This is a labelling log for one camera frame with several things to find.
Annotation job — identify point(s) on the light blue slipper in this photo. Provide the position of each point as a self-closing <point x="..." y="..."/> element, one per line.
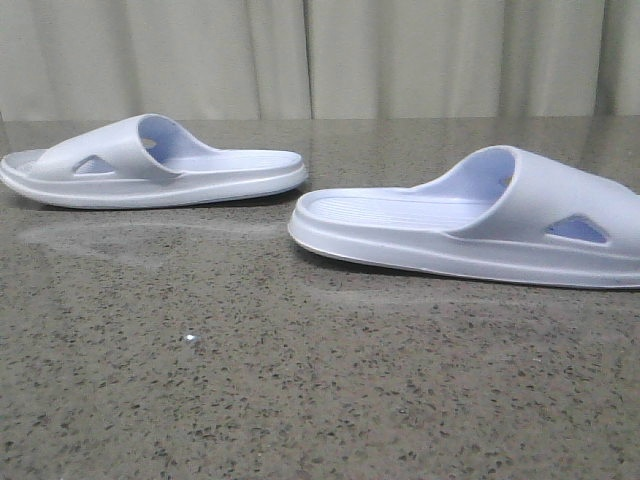
<point x="502" y="214"/>
<point x="147" y="161"/>

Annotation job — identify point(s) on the beige background curtain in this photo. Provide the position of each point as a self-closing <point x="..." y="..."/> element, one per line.
<point x="98" y="60"/>

